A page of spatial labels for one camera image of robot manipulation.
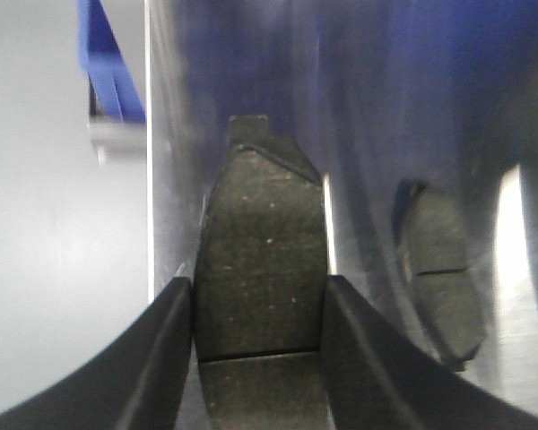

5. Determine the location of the dark brake pad gripper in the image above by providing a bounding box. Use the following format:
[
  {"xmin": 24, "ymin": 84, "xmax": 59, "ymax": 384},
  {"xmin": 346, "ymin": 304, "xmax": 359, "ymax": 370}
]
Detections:
[{"xmin": 194, "ymin": 116, "xmax": 330, "ymax": 429}]

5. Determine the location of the blue bin lower shelf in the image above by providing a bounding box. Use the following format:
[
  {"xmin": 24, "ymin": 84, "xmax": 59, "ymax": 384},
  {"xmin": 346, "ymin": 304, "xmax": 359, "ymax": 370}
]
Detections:
[{"xmin": 76, "ymin": 0, "xmax": 145, "ymax": 124}]

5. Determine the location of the stainless steel rack frame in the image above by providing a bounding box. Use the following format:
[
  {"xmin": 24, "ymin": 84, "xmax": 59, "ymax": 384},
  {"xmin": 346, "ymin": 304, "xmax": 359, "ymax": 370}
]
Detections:
[{"xmin": 80, "ymin": 1, "xmax": 538, "ymax": 417}]

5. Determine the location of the dark brake pad middle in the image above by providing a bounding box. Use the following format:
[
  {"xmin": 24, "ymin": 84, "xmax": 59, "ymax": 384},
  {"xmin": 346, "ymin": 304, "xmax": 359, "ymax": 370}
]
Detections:
[{"xmin": 393, "ymin": 180, "xmax": 487, "ymax": 372}]

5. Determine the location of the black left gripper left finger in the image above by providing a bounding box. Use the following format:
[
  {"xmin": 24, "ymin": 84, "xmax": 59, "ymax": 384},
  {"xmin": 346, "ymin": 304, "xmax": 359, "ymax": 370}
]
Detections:
[{"xmin": 0, "ymin": 278, "xmax": 191, "ymax": 429}]

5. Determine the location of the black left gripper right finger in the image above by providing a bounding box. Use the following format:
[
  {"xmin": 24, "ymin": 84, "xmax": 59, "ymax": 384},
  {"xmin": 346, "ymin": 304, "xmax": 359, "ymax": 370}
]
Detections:
[{"xmin": 321, "ymin": 275, "xmax": 538, "ymax": 429}]

